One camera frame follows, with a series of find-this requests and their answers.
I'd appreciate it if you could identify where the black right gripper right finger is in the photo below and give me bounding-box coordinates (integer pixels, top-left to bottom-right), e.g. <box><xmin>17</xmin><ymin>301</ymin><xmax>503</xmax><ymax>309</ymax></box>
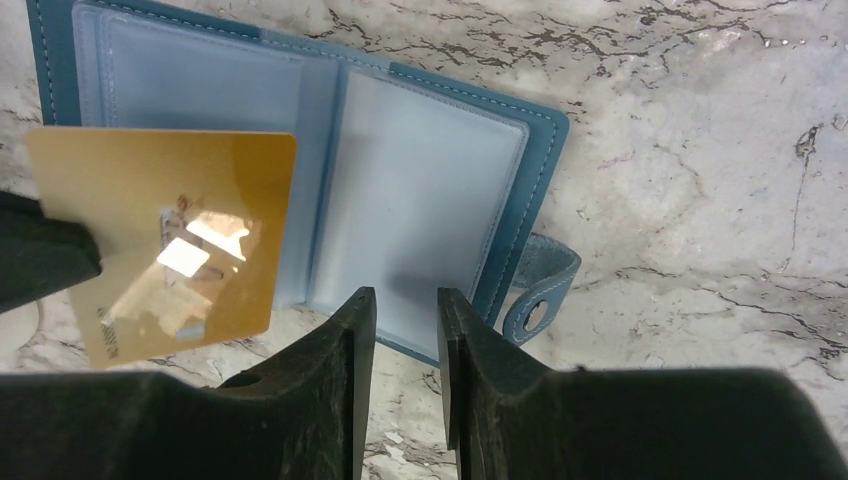
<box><xmin>437</xmin><ymin>288</ymin><xmax>847</xmax><ymax>479</ymax></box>

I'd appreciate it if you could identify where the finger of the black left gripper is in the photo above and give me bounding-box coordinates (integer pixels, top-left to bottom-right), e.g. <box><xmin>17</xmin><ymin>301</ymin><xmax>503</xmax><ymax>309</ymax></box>
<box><xmin>1</xmin><ymin>191</ymin><xmax>102</xmax><ymax>313</ymax></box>

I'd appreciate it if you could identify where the blue leather card holder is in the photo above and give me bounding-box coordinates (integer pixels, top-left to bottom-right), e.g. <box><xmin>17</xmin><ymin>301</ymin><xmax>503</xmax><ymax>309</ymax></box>
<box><xmin>27</xmin><ymin>1</ymin><xmax>581</xmax><ymax>365</ymax></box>

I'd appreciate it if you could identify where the gold credit card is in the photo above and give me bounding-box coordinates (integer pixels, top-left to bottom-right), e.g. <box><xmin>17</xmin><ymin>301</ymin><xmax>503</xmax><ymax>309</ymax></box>
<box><xmin>25</xmin><ymin>126</ymin><xmax>297</xmax><ymax>368</ymax></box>

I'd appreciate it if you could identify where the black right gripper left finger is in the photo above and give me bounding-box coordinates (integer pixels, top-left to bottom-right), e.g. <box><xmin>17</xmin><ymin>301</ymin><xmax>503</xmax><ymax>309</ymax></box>
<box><xmin>1</xmin><ymin>287</ymin><xmax>377</xmax><ymax>479</ymax></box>

